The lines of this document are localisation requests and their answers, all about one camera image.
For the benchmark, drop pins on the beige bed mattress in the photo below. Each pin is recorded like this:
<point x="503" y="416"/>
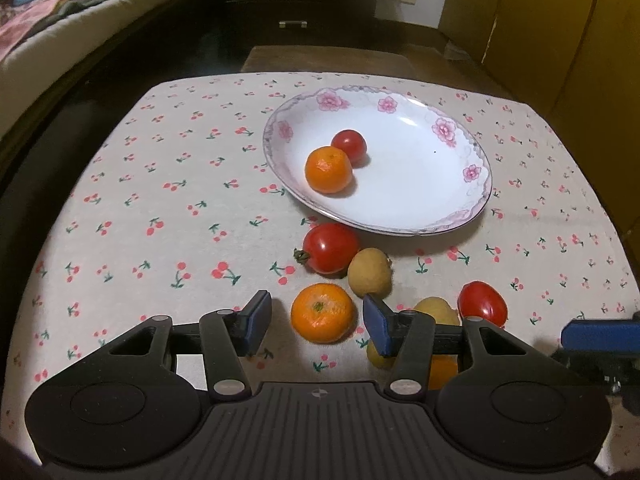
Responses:
<point x="60" y="45"/>

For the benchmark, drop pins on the wooden stool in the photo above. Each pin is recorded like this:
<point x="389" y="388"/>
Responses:
<point x="325" y="62"/>

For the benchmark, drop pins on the yellow brown longan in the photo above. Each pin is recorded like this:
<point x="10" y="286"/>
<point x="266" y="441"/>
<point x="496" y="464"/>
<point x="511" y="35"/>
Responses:
<point x="435" y="310"/>
<point x="370" y="272"/>
<point x="375" y="358"/>

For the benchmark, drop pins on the dark wooden bed frame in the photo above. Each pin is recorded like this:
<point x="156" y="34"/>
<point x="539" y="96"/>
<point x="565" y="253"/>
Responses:
<point x="115" y="55"/>

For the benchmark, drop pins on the orange mandarin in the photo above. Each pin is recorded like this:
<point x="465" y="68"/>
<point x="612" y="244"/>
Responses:
<point x="322" y="312"/>
<point x="328" y="170"/>
<point x="442" y="371"/>

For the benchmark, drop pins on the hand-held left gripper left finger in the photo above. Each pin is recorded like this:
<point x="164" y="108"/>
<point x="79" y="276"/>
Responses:
<point x="260" y="317"/>

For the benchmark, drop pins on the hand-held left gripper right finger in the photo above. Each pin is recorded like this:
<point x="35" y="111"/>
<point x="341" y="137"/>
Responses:
<point x="375" y="325"/>

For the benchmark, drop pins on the yellow wooden wardrobe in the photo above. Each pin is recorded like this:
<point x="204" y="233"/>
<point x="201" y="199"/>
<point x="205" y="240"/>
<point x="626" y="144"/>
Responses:
<point x="550" y="20"/>

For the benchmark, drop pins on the crumpled plastic bag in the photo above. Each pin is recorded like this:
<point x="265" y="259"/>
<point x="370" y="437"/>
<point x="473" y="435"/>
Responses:
<point x="454" y="51"/>

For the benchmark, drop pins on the cherry print tablecloth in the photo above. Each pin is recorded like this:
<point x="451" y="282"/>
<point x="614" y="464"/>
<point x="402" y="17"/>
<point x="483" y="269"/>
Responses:
<point x="150" y="210"/>

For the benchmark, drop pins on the small round red tomato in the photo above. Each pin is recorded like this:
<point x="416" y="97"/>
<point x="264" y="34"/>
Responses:
<point x="350" y="146"/>

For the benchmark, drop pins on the dark wooden drawer cabinet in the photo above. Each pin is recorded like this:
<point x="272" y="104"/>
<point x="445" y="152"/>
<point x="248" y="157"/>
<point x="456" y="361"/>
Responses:
<point x="300" y="0"/>

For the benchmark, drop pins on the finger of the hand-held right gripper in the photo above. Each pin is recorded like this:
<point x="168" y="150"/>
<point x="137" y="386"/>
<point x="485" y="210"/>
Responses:
<point x="600" y="334"/>
<point x="600" y="367"/>

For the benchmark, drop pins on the large red tomato with stem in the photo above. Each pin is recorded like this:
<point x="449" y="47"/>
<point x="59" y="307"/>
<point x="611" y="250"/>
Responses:
<point x="330" y="247"/>

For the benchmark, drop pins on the white floral rimmed plate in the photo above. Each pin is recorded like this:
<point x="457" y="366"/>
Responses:
<point x="410" y="170"/>

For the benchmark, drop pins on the oval red tomato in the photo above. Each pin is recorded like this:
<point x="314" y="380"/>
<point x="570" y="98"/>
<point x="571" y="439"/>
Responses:
<point x="482" y="302"/>

